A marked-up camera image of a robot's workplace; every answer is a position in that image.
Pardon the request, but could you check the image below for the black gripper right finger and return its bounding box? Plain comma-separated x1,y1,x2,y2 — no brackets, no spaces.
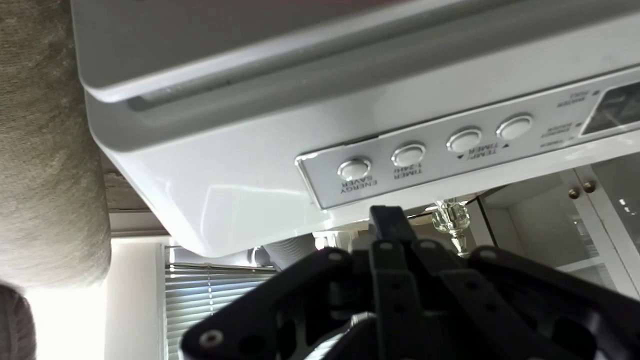
386,204,640,360

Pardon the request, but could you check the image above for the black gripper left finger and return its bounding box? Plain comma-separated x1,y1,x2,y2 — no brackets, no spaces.
179,204,402,360

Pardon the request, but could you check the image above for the white portable air conditioner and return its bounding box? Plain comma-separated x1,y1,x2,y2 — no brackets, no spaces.
68,0,640,268

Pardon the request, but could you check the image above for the white window blind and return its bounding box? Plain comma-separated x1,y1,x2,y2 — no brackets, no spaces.
161,245,281,360

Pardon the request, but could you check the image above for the crystal table lamp, white shade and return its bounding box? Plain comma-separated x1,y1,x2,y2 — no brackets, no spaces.
405,198,476,257

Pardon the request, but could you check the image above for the white glass door cabinet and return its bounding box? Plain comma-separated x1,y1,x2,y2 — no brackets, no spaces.
476,148,640,302

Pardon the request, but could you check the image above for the beige fabric sofa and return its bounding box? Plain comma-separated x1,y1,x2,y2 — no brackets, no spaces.
0,0,111,292

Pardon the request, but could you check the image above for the grey ribbed exhaust hose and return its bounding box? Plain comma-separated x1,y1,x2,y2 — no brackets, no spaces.
0,283,38,360

